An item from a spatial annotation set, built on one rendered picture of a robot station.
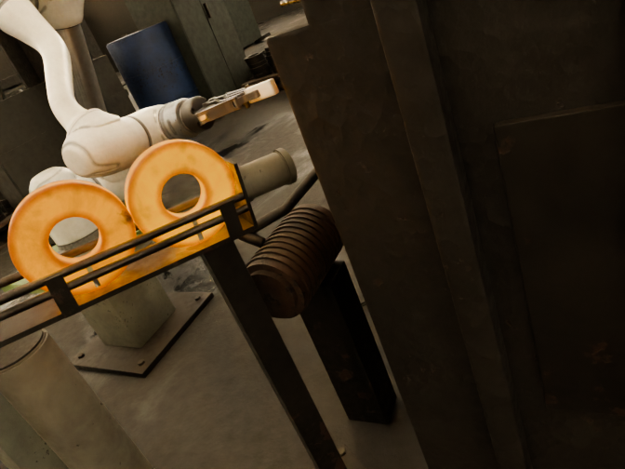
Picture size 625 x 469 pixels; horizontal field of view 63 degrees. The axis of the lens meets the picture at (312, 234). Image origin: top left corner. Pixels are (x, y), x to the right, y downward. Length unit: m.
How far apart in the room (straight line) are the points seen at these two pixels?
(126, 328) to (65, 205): 1.13
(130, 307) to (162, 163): 1.13
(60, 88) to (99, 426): 0.71
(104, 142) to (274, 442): 0.78
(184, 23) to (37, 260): 3.97
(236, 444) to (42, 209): 0.83
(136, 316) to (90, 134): 0.86
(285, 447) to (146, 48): 3.71
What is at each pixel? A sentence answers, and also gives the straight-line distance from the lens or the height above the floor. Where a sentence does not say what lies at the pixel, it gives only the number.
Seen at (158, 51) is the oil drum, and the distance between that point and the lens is 4.54.
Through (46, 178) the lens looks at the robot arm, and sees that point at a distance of 1.74.
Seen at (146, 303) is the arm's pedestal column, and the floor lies 0.13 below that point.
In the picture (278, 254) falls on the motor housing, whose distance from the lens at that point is 0.87.
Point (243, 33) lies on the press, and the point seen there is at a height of 0.22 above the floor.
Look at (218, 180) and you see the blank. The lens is 0.76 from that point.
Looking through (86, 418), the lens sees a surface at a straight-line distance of 1.13.
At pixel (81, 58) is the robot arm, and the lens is 1.70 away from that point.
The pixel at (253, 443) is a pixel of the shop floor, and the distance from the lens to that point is 1.34.
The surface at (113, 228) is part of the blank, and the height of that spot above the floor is 0.71.
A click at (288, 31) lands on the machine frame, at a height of 0.87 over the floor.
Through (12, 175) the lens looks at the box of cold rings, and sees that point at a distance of 3.91.
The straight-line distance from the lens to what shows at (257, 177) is 0.78.
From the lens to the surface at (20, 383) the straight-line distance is 1.07.
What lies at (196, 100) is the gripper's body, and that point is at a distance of 1.17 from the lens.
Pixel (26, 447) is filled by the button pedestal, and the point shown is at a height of 0.28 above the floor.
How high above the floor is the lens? 0.93
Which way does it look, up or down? 27 degrees down
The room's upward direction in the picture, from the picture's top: 22 degrees counter-clockwise
